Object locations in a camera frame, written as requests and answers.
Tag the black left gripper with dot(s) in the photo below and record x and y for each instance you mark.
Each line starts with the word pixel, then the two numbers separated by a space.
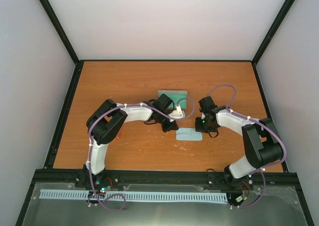
pixel 172 125

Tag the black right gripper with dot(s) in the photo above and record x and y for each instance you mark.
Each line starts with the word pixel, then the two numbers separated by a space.
pixel 199 128

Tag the light blue cleaning cloth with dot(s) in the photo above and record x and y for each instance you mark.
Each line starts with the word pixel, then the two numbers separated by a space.
pixel 188 134

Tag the grey glasses case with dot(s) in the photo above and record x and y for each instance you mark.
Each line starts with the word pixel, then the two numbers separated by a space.
pixel 174 95

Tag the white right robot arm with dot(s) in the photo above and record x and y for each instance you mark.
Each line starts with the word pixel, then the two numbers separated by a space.
pixel 262 145

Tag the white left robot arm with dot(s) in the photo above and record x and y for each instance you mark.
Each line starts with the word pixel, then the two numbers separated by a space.
pixel 106 122

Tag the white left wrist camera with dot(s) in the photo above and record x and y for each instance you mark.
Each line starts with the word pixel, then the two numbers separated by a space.
pixel 177 113

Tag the light blue slotted cable duct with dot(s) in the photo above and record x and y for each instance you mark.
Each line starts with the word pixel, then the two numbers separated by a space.
pixel 141 197

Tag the black table edge rail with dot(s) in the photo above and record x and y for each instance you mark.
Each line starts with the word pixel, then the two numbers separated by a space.
pixel 164 60

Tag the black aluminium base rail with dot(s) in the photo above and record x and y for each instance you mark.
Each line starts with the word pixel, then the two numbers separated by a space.
pixel 80 177

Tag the black right frame post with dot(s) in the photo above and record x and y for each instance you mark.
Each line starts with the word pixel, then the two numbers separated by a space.
pixel 282 13

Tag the black frame post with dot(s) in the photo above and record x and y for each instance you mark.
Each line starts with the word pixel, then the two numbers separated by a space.
pixel 282 13
pixel 59 29

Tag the black left frame post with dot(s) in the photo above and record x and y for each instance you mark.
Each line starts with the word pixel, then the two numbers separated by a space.
pixel 59 29

